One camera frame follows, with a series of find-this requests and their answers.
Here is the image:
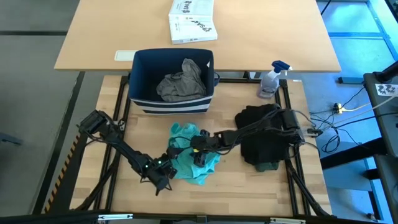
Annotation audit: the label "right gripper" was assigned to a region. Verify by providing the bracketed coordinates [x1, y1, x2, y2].
[190, 129, 223, 168]

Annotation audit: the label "hazard striped black base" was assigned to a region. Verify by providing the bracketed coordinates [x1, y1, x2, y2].
[32, 127, 83, 215]

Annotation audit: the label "silver metal bracket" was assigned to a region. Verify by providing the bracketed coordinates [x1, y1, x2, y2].
[269, 217, 307, 224]
[97, 213, 134, 222]

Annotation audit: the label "navy white striped fabric bin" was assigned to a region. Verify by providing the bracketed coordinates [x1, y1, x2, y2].
[127, 47, 221, 115]

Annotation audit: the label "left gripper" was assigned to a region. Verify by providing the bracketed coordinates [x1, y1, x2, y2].
[144, 146, 185, 191]

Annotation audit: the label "white paper with black marks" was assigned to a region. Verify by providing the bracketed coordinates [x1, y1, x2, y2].
[374, 83, 398, 97]

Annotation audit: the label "white printed cardboard box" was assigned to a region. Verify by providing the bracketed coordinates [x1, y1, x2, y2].
[168, 0, 218, 45]

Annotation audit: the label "black garment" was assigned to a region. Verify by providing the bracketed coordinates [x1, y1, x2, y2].
[234, 103, 301, 166]

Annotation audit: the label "black equipment cart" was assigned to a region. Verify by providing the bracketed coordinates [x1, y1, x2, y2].
[363, 60, 398, 224]

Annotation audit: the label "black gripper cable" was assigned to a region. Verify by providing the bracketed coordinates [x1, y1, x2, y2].
[139, 175, 174, 197]
[169, 135, 200, 150]

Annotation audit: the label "Dawn spray bottle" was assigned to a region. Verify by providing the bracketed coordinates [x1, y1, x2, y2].
[256, 60, 293, 100]

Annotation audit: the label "light wooden table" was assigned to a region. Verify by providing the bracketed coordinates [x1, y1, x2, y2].
[53, 0, 342, 73]

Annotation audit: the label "grey chair leg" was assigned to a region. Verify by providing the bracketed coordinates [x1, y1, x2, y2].
[0, 131, 24, 146]

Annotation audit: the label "black floor cables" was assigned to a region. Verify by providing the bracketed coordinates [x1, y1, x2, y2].
[309, 85, 398, 154]

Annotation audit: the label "black front crossbar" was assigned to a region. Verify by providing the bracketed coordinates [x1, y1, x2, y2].
[0, 210, 398, 224]

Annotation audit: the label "white cable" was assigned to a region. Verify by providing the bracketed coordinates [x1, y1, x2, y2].
[341, 94, 398, 113]

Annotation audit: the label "black metal table frame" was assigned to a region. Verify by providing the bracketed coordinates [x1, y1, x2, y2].
[73, 75, 332, 218]

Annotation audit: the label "grey garment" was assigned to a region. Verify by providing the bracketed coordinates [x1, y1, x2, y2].
[155, 58, 207, 103]

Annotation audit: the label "white rectangular label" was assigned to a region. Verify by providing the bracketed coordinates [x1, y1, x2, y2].
[113, 50, 137, 62]

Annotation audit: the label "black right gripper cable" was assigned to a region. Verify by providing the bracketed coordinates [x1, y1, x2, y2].
[169, 135, 200, 150]

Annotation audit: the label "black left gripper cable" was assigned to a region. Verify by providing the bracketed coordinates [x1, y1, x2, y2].
[139, 175, 174, 197]

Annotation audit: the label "teal garment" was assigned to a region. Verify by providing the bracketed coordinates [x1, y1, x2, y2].
[167, 122, 221, 187]

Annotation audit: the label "dark green shirt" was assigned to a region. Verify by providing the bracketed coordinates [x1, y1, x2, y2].
[254, 161, 280, 172]

